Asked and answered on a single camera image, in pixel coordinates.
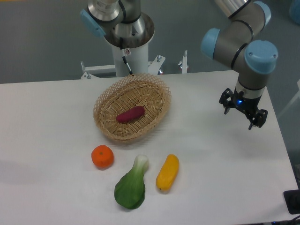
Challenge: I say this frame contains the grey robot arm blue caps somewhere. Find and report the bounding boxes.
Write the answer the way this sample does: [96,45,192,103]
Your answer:
[80,0,278,128]

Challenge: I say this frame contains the yellow mango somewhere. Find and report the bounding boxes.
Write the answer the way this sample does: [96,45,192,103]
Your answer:
[156,154,180,192]

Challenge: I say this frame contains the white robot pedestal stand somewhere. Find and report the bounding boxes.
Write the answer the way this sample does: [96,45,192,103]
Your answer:
[80,44,189,79]

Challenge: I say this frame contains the orange mandarin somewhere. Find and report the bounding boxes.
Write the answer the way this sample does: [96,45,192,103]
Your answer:
[91,145,114,169]

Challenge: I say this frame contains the purple sweet potato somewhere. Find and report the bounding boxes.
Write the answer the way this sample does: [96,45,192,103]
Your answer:
[116,106,145,123]

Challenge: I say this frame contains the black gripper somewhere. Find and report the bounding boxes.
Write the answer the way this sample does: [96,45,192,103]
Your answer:
[219,87,268,130]

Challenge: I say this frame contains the black cable with white tag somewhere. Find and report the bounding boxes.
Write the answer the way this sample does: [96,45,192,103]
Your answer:
[119,37,135,76]

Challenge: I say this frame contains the green bok choy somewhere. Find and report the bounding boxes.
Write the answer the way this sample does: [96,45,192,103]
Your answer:
[114,155,149,210]

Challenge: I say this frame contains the woven wicker basket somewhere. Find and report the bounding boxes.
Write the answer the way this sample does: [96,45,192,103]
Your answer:
[93,74,171,142]

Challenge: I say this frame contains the black device at table edge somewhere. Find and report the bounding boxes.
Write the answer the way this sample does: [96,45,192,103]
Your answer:
[283,189,300,215]

